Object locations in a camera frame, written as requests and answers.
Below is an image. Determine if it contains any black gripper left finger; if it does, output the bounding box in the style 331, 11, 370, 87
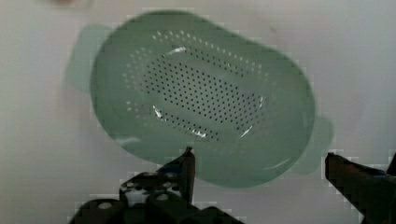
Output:
119, 147, 195, 205

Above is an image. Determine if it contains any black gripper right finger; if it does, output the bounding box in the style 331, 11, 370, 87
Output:
325, 153, 396, 224

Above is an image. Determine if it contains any green oval plastic strainer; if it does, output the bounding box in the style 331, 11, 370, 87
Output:
66, 10, 333, 189

